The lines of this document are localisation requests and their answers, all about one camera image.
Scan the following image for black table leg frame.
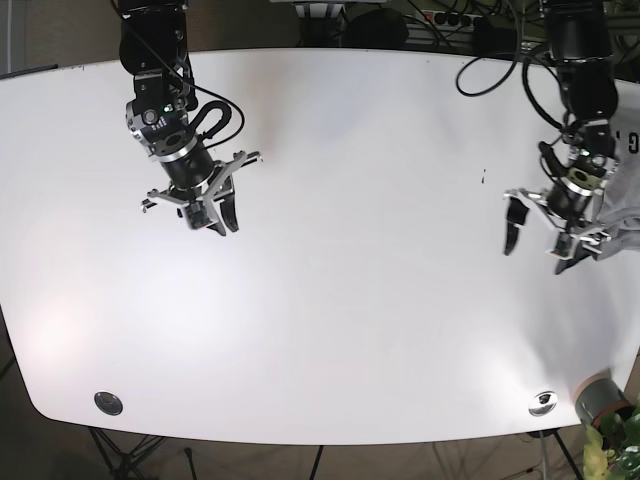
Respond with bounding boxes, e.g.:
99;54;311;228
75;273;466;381
88;427;167;480

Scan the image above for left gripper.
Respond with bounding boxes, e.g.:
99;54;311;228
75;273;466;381
503;180;611;275

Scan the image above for silver table grommet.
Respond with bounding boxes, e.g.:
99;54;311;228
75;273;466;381
94;391;123;416
528;391;558;417

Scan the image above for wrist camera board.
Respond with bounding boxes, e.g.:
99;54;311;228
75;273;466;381
550;231;576;260
181;201;212;230

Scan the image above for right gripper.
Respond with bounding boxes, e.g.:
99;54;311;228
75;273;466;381
141;147;263;236

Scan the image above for grey T-shirt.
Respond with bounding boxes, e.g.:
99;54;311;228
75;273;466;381
592;119;640;261

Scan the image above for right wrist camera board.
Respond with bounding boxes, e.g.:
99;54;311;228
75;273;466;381
181;201;212;230

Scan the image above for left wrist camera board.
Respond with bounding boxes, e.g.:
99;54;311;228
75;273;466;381
550;231;576;260

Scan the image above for left silver table grommet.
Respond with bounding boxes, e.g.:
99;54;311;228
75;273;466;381
94;391;123;416

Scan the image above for grey plant pot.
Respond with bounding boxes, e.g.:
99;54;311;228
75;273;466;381
572;372;635;428

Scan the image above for green potted plant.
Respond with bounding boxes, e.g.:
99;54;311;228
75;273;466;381
583;406;639;480

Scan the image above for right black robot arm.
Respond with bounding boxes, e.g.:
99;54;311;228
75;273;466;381
111;1;262;236

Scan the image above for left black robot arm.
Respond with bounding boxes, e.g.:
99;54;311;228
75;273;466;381
503;1;619;274

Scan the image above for right silver table grommet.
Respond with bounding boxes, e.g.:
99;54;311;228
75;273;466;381
528;391;558;417

